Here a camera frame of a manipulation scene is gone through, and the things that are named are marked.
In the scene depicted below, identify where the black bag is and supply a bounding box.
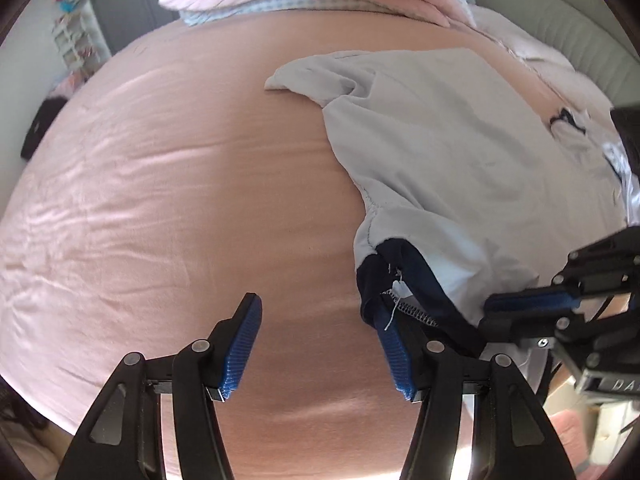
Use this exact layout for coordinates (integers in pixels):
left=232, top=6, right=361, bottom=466
left=20, top=97, right=66, bottom=161

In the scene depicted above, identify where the white shelf rack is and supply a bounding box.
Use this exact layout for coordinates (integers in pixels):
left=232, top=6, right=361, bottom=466
left=52, top=10, right=97, bottom=73

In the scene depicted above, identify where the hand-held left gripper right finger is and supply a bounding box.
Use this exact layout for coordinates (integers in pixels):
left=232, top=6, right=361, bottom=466
left=378, top=329, right=566, bottom=480

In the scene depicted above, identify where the grey door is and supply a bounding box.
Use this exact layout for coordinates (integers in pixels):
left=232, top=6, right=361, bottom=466
left=80, top=0, right=186, bottom=56

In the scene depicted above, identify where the white shirt with navy trim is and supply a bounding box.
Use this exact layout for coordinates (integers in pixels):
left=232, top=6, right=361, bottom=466
left=549, top=107, right=640, bottom=223

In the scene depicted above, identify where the grey-green padded headboard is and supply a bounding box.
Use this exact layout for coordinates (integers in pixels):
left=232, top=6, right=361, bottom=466
left=475, top=0, right=632, bottom=111

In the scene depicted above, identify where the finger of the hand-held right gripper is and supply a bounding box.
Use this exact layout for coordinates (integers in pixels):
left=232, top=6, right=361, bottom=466
left=482, top=227, right=640, bottom=314
left=479, top=305, right=640, bottom=375

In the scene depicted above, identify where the white dress with navy trim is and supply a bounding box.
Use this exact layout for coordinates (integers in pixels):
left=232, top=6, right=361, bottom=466
left=264, top=47, right=631, bottom=346

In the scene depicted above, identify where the pink fluffy cloth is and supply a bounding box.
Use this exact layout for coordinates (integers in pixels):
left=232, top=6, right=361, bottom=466
left=47, top=67, right=96, bottom=103

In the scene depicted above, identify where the pink bed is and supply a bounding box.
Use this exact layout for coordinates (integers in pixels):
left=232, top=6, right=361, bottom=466
left=0, top=0, right=640, bottom=480

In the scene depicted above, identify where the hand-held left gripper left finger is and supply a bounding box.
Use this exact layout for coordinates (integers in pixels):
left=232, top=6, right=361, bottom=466
left=55, top=292, right=263, bottom=480

